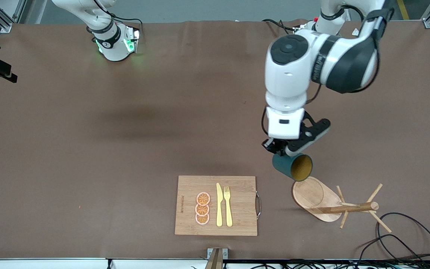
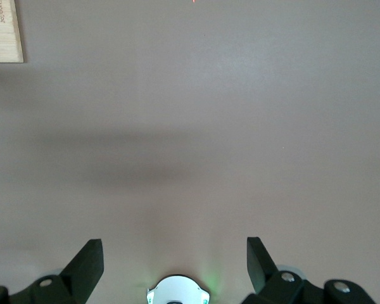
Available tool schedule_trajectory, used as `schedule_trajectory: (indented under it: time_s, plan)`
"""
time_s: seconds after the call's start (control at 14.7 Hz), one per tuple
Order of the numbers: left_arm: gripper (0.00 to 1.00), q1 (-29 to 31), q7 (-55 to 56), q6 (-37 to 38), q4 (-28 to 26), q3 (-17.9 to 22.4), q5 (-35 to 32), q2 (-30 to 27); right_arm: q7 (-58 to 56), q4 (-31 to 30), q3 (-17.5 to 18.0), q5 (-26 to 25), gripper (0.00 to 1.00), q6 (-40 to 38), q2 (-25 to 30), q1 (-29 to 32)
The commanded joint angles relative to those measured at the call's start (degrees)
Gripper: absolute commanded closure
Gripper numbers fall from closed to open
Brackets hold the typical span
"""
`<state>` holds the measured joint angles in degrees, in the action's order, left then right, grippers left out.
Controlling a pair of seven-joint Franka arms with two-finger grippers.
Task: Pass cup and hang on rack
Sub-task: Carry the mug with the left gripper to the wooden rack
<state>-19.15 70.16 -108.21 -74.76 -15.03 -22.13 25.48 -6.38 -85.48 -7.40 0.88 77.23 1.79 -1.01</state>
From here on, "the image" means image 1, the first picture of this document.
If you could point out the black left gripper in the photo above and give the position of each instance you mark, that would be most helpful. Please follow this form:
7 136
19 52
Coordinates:
273 146

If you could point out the white table edge rail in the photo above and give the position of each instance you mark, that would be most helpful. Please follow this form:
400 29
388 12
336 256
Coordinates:
50 264

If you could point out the white paper scrap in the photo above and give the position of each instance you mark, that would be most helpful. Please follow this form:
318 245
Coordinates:
355 32

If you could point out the table cover sheet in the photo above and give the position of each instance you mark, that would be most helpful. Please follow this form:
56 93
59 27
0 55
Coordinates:
88 186

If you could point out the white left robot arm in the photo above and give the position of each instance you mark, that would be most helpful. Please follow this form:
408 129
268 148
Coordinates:
286 82

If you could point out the yellow plastic knife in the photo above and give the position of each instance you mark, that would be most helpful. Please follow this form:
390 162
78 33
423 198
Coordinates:
219 209

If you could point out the grey metal bracket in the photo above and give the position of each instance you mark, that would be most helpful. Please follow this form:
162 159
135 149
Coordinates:
225 253

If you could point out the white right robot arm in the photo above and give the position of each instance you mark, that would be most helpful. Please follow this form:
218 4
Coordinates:
112 48

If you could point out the yellow plastic fork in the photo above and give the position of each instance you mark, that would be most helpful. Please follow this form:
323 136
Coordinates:
228 213

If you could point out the teal cup with yellow inside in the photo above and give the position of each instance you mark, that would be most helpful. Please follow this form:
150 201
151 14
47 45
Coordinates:
284 166

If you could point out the brown bar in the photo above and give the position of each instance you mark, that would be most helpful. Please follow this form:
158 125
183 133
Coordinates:
215 261

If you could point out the wooden cup rack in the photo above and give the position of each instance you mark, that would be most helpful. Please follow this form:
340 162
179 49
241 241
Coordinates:
312 194

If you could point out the toy orange slice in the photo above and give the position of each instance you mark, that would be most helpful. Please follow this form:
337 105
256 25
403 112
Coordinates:
202 210
203 198

